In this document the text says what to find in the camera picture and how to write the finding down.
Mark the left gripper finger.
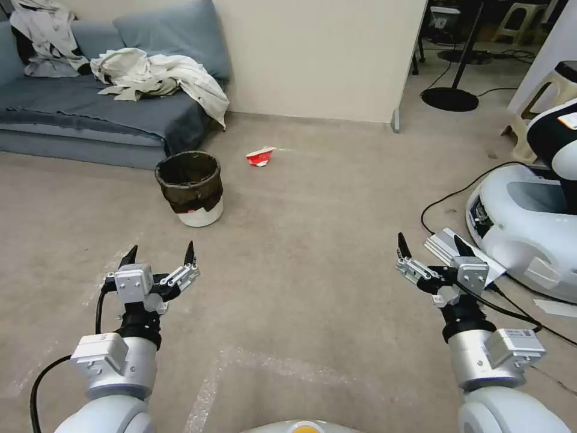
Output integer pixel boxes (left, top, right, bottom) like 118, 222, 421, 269
157, 241, 202, 290
103, 245, 139, 283

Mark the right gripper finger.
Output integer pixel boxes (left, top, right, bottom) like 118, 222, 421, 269
394, 232, 436, 287
452, 234, 474, 260

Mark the white trash can black bag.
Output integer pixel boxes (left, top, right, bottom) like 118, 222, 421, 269
154, 150, 225, 228

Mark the black floor stand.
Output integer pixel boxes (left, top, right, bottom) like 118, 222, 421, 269
420, 0, 489, 113

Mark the silver aluminium profile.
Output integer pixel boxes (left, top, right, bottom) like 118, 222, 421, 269
423, 226, 507, 290

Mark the white wheeled robot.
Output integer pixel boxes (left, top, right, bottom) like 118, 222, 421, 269
464, 96, 577, 305

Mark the white tape strip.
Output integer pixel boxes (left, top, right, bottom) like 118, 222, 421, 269
533, 297, 577, 319

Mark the crushed red paper cup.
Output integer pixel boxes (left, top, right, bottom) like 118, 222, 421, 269
245, 145, 277, 169

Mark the beige plastic stool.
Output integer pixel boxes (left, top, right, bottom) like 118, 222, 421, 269
499, 60, 577, 166
495, 0, 550, 47

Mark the blue grey sofa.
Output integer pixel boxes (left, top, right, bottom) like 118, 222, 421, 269
0, 0, 233, 172

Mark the white robot front shell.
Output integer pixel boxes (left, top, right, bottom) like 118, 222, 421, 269
243, 418, 362, 433

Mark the crumpled white cloth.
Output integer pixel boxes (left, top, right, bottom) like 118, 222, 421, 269
90, 46, 231, 132

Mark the black desk leg with caster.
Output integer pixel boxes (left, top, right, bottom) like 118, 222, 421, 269
411, 25, 427, 76

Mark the blue sofa cushion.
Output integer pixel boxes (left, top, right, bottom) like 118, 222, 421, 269
112, 0, 233, 83

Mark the grey white garment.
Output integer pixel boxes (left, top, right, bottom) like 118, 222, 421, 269
8, 0, 92, 78

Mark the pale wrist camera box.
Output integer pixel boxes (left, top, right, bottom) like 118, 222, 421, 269
114, 263, 155, 306
450, 254, 490, 290

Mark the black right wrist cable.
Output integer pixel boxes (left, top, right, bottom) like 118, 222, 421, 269
455, 278, 577, 349

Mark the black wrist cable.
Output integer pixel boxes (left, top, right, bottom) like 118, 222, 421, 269
29, 286, 119, 433
455, 278, 577, 349

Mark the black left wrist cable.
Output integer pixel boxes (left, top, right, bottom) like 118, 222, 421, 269
29, 286, 119, 433

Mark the black floor cable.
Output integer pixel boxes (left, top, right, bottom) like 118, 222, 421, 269
421, 160, 534, 236

